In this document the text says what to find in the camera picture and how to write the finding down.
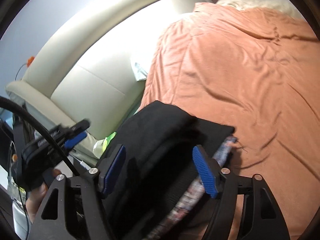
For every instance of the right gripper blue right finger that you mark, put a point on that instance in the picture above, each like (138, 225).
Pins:
(208, 170)

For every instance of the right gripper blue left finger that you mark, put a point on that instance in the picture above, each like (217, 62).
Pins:
(110, 169)

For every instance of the black pants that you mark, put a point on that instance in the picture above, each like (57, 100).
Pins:
(158, 168)

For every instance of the person left hand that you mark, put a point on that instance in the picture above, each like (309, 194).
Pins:
(34, 200)

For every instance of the green tissue pack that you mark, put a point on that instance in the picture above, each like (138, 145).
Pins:
(101, 145)

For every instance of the stack of folded black clothes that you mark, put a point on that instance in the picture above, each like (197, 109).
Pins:
(192, 195)

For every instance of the cream padded headboard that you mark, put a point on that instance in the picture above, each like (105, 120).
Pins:
(85, 69)

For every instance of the orange bed blanket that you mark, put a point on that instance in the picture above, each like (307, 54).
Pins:
(258, 71)

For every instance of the cream bed sheet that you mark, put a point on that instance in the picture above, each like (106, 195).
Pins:
(284, 6)

